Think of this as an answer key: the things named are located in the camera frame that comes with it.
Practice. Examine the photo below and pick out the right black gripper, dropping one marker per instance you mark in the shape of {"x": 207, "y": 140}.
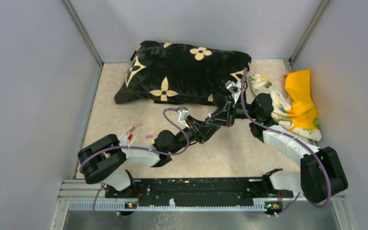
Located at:
{"x": 225, "y": 115}

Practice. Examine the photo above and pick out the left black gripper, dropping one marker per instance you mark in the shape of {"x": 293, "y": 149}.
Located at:
{"x": 192, "y": 127}

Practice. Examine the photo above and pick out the white pen red band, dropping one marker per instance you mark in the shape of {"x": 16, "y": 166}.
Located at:
{"x": 126, "y": 133}

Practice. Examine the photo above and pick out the white pen brown cap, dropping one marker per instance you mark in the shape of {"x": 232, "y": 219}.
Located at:
{"x": 130, "y": 137}

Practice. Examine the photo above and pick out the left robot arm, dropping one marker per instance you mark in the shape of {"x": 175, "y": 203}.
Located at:
{"x": 101, "y": 161}

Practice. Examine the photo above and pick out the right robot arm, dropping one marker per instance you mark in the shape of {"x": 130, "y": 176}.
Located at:
{"x": 321, "y": 174}

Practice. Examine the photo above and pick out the white patterned cloth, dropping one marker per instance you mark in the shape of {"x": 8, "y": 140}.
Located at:
{"x": 279, "y": 101}

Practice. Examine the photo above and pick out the black floral pillow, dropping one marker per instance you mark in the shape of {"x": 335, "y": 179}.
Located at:
{"x": 175, "y": 73}

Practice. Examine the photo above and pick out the yellow cloth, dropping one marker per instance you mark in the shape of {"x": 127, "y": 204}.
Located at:
{"x": 303, "y": 112}

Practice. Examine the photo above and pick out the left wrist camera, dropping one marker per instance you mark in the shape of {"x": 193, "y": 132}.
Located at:
{"x": 182, "y": 113}

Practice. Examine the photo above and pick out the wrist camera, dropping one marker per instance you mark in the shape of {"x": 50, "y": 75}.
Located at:
{"x": 234, "y": 88}
{"x": 182, "y": 113}

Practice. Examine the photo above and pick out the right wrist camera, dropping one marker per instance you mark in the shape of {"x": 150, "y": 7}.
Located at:
{"x": 234, "y": 88}

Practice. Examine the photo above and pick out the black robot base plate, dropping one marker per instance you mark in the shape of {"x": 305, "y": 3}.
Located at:
{"x": 198, "y": 192}

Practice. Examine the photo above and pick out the aluminium frame rail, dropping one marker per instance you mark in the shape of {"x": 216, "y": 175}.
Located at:
{"x": 77, "y": 195}

